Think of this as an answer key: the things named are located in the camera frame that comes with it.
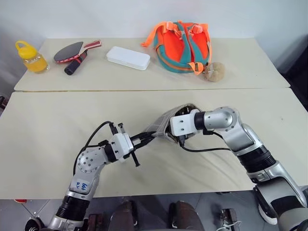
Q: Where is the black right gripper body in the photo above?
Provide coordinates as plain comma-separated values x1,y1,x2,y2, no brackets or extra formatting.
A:
178,133,193,146

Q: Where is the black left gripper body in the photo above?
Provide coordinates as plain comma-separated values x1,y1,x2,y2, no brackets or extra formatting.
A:
117,122,141,167

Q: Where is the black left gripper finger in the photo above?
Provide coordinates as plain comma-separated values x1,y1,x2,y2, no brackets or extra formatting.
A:
132,135,156,148
129,131,155,142

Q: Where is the grey plaid pouch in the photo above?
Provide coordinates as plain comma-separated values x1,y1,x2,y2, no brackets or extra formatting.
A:
151,103,203,145

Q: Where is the dark rounded shape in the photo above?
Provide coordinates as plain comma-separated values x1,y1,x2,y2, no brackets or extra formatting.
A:
111,200,138,231
168,200,205,231

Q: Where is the beige plush toy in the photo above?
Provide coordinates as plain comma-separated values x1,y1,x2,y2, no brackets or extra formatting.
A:
203,62,226,83

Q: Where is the white rectangular case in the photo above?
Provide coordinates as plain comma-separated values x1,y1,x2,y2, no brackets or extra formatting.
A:
105,46,151,71

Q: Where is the orange and teal backpack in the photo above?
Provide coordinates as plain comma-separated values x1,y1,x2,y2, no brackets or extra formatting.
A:
140,21,213,77

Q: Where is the red table tennis paddle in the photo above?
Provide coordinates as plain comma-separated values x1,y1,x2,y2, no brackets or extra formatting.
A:
81,39,103,52

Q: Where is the black table tennis paddle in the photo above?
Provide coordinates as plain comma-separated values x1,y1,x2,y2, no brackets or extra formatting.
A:
53,41,89,77

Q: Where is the black round wheel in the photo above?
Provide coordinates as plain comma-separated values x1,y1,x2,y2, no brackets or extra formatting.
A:
25,217,46,231

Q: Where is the yellow lidded jar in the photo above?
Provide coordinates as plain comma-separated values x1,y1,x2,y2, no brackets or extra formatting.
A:
15,40,50,74

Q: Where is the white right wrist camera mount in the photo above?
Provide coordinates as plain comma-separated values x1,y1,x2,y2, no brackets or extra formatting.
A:
169,111,202,137

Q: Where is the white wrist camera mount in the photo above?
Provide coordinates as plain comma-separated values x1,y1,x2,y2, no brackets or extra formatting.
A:
169,111,202,137
110,132,134,163

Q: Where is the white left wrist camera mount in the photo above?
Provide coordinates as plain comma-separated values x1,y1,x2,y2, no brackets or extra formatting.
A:
110,132,134,163

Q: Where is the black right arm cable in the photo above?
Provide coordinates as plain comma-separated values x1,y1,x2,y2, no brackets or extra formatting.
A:
179,129,232,153

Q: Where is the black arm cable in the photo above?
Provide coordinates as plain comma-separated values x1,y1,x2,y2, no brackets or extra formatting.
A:
179,129,232,153
73,121,117,174

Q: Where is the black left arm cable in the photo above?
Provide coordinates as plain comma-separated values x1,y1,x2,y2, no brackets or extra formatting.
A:
73,121,117,174

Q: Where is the metal bracket with white cord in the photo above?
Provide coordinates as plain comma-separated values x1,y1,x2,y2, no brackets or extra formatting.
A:
220,208,242,231

